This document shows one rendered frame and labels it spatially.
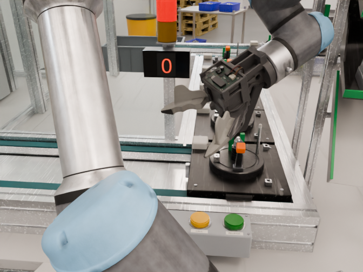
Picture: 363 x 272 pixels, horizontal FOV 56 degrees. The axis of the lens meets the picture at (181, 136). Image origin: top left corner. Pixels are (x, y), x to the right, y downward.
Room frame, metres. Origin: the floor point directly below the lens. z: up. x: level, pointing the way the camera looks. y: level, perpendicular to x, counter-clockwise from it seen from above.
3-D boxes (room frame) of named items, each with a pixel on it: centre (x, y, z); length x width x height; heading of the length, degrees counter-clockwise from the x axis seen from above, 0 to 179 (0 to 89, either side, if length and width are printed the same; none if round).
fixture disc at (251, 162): (0.76, -0.14, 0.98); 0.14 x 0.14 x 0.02
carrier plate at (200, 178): (0.76, -0.14, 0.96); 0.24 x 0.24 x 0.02; 85
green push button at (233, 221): (0.55, -0.11, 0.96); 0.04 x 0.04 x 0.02
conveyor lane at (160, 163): (0.81, 0.15, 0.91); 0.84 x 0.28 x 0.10; 85
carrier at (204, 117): (1.02, -0.16, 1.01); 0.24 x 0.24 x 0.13; 85
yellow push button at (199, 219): (0.56, -0.04, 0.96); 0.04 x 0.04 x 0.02
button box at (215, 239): (0.56, -0.04, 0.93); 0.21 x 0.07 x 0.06; 85
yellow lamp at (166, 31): (0.90, 0.04, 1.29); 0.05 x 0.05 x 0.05
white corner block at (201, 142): (0.87, -0.05, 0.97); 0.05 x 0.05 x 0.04; 85
